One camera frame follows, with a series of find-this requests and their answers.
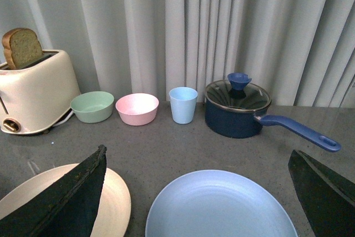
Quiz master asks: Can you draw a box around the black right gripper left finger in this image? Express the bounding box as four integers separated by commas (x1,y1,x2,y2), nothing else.
1,145,107,236

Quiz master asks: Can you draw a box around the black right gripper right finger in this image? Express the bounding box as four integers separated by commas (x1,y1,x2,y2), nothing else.
288,150,354,236

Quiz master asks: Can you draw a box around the blue plate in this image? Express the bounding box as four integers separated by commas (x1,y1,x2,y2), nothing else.
145,170,297,236

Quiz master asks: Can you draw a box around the cream plate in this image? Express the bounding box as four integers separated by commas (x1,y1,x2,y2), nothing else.
1,164,131,237

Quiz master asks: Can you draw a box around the green bowl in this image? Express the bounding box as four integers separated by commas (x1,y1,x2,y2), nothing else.
70,91,114,123

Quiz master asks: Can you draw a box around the cream toaster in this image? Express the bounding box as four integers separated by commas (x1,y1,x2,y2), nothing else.
1,50,80,135

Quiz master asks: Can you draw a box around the pink bowl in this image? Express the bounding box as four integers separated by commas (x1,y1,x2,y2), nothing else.
115,93,159,126

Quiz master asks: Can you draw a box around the dark blue saucepan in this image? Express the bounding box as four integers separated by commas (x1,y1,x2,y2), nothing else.
205,102,341,152

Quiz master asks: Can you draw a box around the glass pot lid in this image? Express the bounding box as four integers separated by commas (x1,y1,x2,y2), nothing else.
205,73,271,112

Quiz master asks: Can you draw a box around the light blue cup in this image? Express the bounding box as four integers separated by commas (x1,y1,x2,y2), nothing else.
169,87,198,124

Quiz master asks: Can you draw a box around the brown bread slice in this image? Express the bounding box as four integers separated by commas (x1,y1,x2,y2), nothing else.
2,28,44,70

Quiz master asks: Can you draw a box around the grey curtain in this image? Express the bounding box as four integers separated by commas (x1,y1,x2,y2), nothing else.
1,0,354,108

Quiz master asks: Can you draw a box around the white toaster cable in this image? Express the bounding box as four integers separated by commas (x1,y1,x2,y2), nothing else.
52,109,75,127

